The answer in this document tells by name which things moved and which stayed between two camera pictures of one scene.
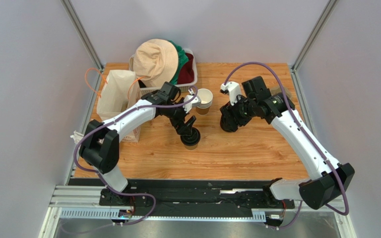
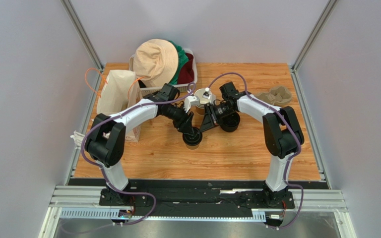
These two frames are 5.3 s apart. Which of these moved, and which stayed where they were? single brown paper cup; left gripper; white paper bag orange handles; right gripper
Moved: right gripper
Stayed: left gripper; single brown paper cup; white paper bag orange handles
